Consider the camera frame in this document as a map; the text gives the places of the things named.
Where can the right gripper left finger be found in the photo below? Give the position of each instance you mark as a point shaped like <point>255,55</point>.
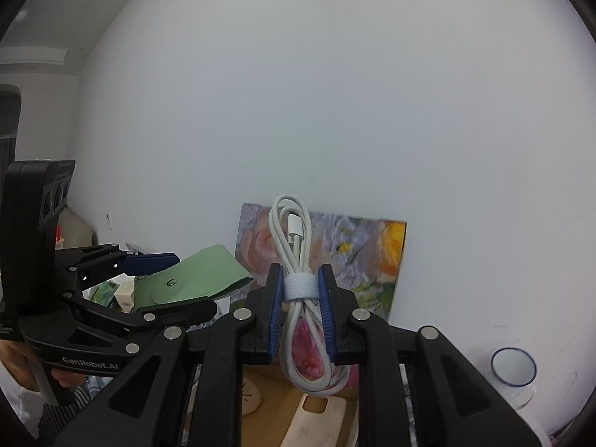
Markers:
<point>186,390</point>

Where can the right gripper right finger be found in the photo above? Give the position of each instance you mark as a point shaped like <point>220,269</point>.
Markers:
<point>415,387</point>

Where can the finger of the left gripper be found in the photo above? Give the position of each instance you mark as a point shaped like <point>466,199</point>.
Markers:
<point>139,262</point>
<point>153,318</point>

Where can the tan round vented pad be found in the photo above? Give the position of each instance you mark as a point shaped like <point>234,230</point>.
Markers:
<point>250,397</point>

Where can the green snap pouch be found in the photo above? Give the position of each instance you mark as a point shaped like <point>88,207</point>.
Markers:
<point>212,272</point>

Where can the beige phone case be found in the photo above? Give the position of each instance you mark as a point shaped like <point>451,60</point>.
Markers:
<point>312,429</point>

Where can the person left hand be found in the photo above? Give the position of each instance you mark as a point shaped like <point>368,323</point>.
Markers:
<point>18,358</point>

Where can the pile of small boxes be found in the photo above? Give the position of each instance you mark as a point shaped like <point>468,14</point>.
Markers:
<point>116,290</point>

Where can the blue plaid shirt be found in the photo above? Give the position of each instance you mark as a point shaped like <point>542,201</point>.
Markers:
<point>93,385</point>

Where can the white enamel mug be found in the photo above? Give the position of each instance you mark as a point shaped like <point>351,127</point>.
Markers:
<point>512,370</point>

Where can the black white striped cloth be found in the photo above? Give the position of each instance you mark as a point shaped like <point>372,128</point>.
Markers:
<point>54,419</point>

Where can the cardboard box with floral lid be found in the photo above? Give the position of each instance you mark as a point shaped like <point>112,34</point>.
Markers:
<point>315,329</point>

